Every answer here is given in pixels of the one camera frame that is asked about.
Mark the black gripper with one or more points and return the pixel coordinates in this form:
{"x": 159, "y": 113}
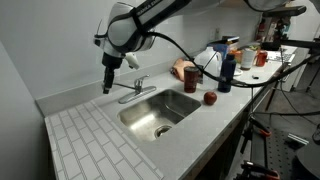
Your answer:
{"x": 111, "y": 65}

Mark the chrome sink faucet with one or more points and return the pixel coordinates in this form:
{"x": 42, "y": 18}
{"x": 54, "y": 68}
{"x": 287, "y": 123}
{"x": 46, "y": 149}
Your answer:
{"x": 138, "y": 91}

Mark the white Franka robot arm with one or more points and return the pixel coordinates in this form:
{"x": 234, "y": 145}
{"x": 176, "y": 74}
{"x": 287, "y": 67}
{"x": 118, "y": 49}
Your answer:
{"x": 133, "y": 26}

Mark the stainless steel sink basin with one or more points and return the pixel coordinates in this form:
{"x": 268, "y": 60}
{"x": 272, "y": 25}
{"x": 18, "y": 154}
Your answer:
{"x": 156, "y": 113}

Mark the white brick pattern mat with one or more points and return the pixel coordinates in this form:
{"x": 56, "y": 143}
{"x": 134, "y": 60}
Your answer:
{"x": 90, "y": 146}

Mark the dark red tumbler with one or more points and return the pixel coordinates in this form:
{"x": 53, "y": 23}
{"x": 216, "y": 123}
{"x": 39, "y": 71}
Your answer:
{"x": 191, "y": 80}

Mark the red apple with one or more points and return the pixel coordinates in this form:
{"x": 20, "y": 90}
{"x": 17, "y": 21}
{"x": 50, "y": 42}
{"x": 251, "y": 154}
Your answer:
{"x": 210, "y": 98}

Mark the translucent plastic milk jug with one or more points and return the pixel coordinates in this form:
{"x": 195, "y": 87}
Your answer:
{"x": 210, "y": 60}

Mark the navy blue bottle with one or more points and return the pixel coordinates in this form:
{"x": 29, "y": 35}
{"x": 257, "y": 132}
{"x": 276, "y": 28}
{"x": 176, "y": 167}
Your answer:
{"x": 227, "y": 73}

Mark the blue box stack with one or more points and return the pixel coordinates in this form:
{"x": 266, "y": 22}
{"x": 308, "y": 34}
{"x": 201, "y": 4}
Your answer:
{"x": 223, "y": 45}

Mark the white paper cup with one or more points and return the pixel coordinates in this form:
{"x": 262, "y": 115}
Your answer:
{"x": 248, "y": 59}

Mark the small black counter item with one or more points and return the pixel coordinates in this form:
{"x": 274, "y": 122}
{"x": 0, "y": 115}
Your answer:
{"x": 255, "y": 77}

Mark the red drink can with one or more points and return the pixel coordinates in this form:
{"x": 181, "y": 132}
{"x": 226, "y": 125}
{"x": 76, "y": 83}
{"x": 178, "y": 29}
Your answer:
{"x": 261, "y": 59}

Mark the grey keyboard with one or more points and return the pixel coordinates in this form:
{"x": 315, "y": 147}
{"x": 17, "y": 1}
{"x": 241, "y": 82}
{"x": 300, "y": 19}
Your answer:
{"x": 281, "y": 56}

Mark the black perforated breadboard table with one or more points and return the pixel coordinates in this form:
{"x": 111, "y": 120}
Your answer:
{"x": 283, "y": 156}

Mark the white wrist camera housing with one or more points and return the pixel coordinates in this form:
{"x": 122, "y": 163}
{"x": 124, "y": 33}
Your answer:
{"x": 132, "y": 60}

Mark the black stereo camera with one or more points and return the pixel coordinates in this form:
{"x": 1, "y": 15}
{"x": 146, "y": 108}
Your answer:
{"x": 283, "y": 11}

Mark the black camera tripod stand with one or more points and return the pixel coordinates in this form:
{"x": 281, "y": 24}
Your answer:
{"x": 293, "y": 43}

